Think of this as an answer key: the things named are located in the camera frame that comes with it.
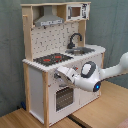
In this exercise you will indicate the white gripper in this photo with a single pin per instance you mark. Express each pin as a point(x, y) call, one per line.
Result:
point(68, 75)

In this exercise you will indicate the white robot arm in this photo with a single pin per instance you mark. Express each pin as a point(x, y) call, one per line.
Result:
point(100, 75)

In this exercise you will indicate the wooden toy kitchen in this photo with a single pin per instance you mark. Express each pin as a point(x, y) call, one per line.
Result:
point(40, 84)

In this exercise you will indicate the left red stove knob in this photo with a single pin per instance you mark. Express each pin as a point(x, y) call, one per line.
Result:
point(56, 76)

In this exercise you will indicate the toy oven door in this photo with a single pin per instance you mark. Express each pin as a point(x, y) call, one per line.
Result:
point(64, 98)

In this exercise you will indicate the black toy stovetop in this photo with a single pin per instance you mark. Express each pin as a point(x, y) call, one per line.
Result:
point(52, 59)

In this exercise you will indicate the grey toy sink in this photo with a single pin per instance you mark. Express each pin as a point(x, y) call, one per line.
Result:
point(79, 51)

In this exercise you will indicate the black toy faucet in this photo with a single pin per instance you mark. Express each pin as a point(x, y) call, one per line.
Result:
point(73, 41)

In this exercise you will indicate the grey range hood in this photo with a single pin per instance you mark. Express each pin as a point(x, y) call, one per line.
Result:
point(48, 18)

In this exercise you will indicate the white toy microwave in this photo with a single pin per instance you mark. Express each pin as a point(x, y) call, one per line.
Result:
point(77, 11)

